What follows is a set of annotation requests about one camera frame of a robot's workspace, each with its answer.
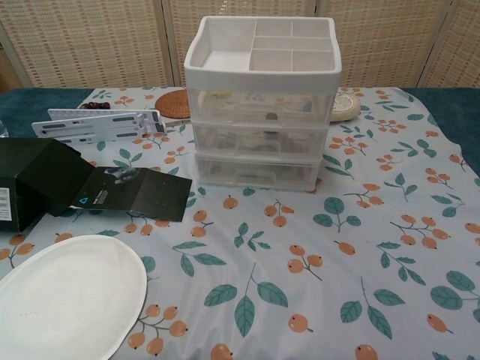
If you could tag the dark red grapes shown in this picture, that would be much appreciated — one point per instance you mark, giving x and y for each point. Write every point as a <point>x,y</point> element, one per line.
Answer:
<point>95,105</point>

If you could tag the white drawer organizer box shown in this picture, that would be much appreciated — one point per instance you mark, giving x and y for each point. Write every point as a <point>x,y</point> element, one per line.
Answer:
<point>262,77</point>

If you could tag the white round plate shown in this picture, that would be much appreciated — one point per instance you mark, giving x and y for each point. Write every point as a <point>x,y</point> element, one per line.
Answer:
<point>71,296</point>

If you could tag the bamboo folding screen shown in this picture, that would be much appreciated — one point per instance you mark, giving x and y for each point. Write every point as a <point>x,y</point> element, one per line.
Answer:
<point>93,41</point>

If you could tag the brown woven round coaster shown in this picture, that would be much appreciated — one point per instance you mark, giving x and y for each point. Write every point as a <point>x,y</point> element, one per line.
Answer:
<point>172,105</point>

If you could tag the floral print tablecloth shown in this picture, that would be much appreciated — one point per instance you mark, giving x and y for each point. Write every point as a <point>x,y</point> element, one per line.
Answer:
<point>300,262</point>

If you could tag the black cardboard box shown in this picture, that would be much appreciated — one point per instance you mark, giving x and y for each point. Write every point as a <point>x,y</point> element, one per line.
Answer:
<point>45,168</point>

